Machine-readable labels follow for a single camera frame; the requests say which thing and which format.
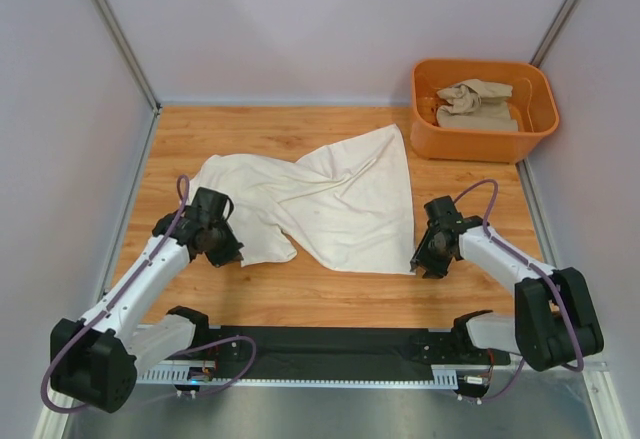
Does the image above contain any grey slotted cable duct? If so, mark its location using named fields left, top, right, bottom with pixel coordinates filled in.
left=137, top=362, right=459, bottom=390

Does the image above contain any right aluminium frame post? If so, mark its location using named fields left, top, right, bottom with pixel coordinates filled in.
left=529, top=0, right=581, bottom=68

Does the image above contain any left aluminium frame post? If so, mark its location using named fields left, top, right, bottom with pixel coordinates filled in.
left=91, top=0, right=161, bottom=113

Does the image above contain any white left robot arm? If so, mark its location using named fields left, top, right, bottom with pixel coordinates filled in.
left=40, top=176, right=243, bottom=414

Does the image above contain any white t shirt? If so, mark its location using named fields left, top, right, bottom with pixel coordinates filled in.
left=190, top=125, right=414, bottom=275

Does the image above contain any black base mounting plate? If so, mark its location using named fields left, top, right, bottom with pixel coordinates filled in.
left=164, top=325, right=512, bottom=381

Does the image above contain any orange plastic bin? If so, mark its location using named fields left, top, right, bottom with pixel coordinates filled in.
left=410, top=59, right=559, bottom=163

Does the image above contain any beige t shirt in bin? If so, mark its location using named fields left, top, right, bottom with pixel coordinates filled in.
left=436, top=79, right=519, bottom=132

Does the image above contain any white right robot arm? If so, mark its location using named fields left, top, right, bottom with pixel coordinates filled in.
left=410, top=196, right=604, bottom=371

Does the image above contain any aluminium frame post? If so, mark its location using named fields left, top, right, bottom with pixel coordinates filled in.
left=529, top=0, right=581, bottom=68
left=91, top=0, right=161, bottom=113

